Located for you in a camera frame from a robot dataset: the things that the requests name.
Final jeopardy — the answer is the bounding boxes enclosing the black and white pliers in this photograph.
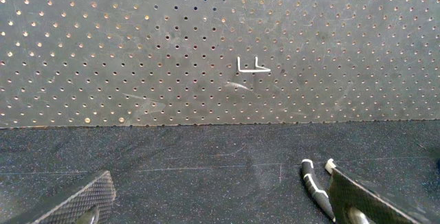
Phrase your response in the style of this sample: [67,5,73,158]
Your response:
[300,157,340,223]

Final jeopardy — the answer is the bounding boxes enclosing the metal hook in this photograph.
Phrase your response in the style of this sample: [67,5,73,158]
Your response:
[236,56,272,74]

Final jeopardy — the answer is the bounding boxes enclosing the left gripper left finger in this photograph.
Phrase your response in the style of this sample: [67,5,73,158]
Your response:
[0,170,117,224]

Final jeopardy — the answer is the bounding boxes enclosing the black pegboard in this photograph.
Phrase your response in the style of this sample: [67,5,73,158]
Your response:
[0,0,440,129]

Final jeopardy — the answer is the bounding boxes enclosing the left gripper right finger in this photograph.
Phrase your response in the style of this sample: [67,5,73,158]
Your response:
[329,167,440,224]

